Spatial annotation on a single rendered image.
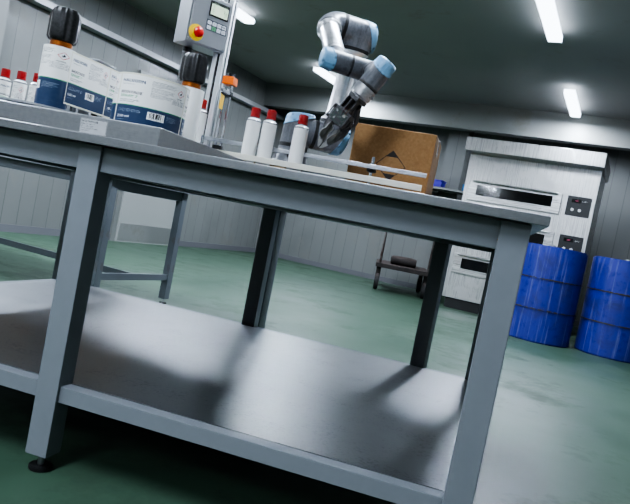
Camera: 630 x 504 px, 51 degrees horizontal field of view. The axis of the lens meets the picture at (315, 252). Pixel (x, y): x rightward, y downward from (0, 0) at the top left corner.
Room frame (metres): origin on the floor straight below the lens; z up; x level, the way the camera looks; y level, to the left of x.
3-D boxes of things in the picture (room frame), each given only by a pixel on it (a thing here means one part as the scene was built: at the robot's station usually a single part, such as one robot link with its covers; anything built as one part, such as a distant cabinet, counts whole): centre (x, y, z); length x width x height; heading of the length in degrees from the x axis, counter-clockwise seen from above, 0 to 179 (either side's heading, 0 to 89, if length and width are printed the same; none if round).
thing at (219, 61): (2.56, 0.50, 1.16); 0.04 x 0.04 x 0.67; 76
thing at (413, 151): (2.54, -0.23, 0.99); 0.30 x 0.24 x 0.27; 76
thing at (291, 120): (2.67, 0.16, 1.08); 0.13 x 0.12 x 0.14; 104
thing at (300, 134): (2.31, 0.13, 0.98); 0.05 x 0.05 x 0.20
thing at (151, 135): (2.01, 0.72, 0.86); 0.80 x 0.67 x 0.05; 76
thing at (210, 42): (2.52, 0.58, 1.38); 0.17 x 0.10 x 0.19; 131
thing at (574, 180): (8.43, -2.55, 1.07); 1.61 x 1.24 x 2.13; 65
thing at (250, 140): (2.36, 0.30, 0.98); 0.05 x 0.05 x 0.20
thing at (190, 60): (2.12, 0.49, 1.03); 0.09 x 0.09 x 0.30
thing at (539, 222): (2.28, 0.39, 0.82); 2.10 x 1.50 x 0.02; 76
